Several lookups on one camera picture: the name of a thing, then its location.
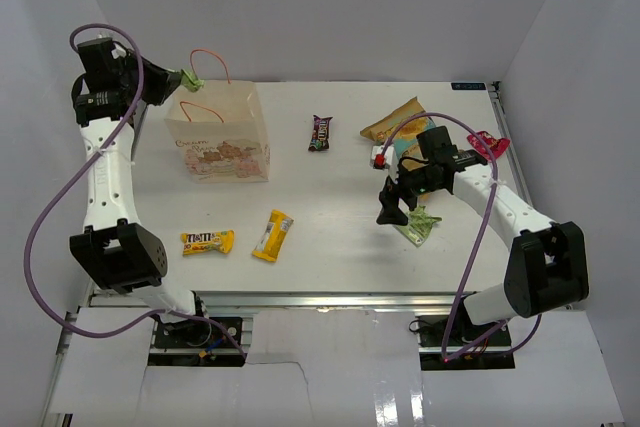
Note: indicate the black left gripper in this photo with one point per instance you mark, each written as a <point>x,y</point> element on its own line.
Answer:
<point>163,83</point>

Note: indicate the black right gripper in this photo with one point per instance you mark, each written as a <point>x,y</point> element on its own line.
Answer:
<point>391,213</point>

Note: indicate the green snack packet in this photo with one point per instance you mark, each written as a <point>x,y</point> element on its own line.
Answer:
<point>190,81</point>
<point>419,227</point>

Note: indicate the yellow snack packet barcode side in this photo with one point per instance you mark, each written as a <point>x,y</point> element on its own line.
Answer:
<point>270,244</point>

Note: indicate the yellow M&M's packet face-up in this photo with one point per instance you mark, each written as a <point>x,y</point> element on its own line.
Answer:
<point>197,243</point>

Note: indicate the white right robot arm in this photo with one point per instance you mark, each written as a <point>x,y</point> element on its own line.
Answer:
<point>547,265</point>

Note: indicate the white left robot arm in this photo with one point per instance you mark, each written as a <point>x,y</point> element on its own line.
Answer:
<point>114,248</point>

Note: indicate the tan popcorn chips bag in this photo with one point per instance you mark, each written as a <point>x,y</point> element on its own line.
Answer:
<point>405,143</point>

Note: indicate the cream bear paper bag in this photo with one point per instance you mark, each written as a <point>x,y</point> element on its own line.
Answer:
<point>220,131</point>

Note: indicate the small pink candy packet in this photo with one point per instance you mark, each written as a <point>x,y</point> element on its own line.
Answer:
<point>487,145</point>

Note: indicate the brown M&M's packet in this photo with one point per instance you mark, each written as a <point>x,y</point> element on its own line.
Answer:
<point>320,134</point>

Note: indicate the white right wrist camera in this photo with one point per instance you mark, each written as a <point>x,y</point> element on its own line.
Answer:
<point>383,158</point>

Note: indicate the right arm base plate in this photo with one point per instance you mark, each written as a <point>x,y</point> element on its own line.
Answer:
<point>430,331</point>

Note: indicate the aluminium table frame rail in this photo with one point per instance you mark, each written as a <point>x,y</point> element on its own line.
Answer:
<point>326,300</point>

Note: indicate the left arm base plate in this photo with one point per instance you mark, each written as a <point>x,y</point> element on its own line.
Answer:
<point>203,336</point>

